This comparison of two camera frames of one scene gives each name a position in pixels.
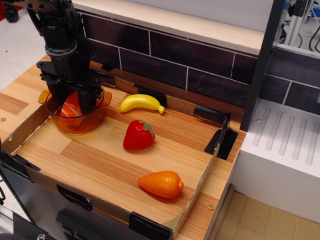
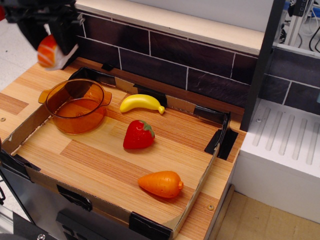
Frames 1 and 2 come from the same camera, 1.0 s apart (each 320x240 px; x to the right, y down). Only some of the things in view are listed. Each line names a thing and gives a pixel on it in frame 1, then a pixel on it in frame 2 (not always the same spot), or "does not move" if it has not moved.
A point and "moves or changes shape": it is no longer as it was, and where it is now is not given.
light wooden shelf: [175, 24] does not move
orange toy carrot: [167, 183] does not move
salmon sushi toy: [71, 107] moves or changes shape
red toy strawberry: [139, 134] does not move
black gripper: [69, 66] to [31, 15]
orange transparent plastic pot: [77, 124] does not move
